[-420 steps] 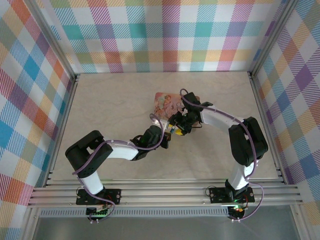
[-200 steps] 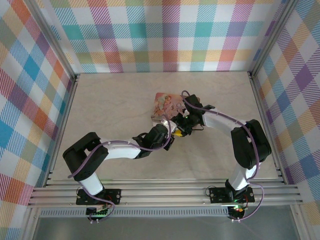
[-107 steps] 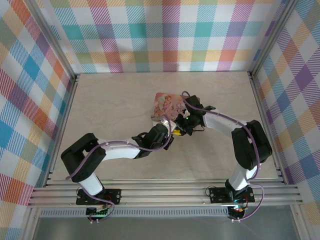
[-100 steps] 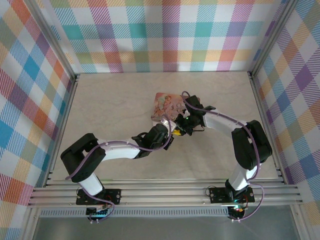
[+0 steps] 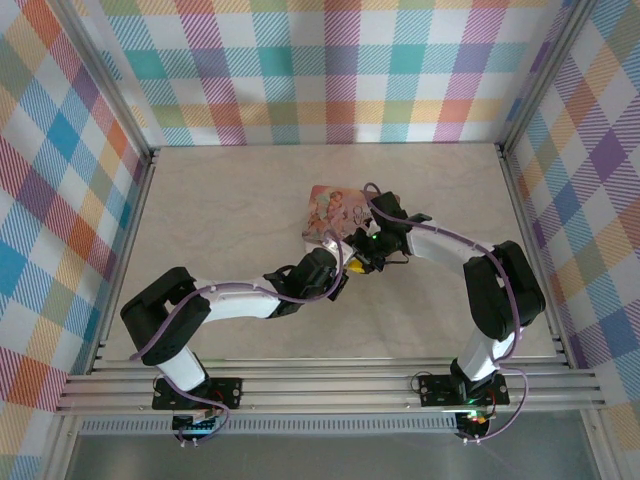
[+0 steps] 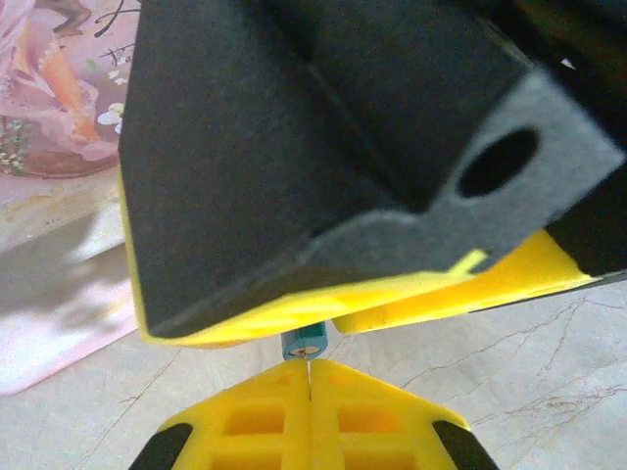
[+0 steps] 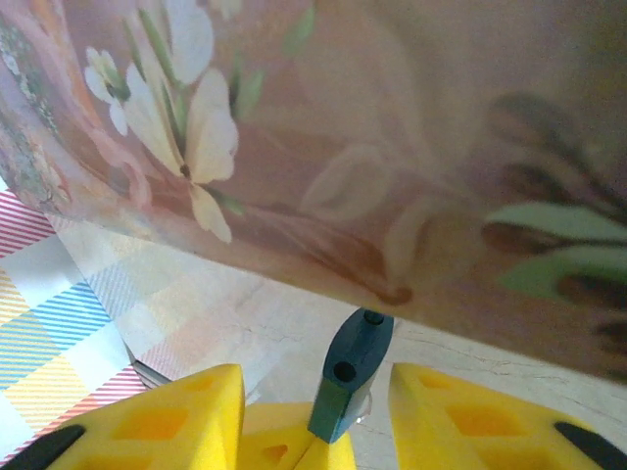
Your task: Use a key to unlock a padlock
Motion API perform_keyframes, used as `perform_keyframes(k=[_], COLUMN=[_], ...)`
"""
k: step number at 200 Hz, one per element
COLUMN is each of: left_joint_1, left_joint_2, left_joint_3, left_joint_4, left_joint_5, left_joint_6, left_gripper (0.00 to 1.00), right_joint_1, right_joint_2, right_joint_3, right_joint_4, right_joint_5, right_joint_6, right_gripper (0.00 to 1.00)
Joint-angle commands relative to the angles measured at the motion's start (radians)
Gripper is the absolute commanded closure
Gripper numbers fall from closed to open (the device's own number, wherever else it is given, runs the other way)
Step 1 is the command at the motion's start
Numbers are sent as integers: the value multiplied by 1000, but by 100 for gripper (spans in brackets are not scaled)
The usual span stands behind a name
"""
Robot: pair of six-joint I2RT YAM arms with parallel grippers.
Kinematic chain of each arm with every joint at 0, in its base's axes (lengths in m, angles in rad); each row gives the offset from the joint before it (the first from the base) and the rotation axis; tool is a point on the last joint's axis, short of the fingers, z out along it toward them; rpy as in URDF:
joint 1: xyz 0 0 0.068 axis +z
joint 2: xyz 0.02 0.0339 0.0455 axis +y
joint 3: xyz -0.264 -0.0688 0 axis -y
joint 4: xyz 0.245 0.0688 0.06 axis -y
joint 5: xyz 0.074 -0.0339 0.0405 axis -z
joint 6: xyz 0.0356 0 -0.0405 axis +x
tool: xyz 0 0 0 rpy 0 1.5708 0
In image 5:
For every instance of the pink illustrated tin box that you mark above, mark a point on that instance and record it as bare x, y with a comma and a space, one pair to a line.
330, 210

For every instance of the aluminium left side rail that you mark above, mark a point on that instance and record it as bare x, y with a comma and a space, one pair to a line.
127, 250

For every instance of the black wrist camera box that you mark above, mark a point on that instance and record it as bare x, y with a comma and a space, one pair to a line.
340, 289
387, 205

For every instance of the aluminium left frame post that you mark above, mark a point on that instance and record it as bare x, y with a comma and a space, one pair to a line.
107, 75

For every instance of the aluminium front frame rails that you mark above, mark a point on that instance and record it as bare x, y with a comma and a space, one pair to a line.
325, 387

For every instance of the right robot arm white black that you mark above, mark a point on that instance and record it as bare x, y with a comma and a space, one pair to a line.
440, 247

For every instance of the aluminium right frame post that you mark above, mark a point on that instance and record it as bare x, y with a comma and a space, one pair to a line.
547, 75

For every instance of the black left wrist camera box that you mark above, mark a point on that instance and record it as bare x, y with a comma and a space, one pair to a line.
340, 289

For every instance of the aluminium rail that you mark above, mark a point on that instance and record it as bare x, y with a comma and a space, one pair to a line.
532, 250
127, 250

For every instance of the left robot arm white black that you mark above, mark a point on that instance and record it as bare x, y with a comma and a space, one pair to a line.
235, 302

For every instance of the aluminium right side rail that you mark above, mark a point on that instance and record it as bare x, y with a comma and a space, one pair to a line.
532, 250

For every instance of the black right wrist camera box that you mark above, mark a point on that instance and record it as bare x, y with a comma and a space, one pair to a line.
387, 205

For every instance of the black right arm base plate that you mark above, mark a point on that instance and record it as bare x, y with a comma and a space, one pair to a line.
435, 390

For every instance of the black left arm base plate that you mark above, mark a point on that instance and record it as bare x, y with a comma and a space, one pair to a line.
227, 392

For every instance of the aluminium frame post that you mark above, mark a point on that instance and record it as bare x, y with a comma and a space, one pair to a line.
547, 75
107, 75

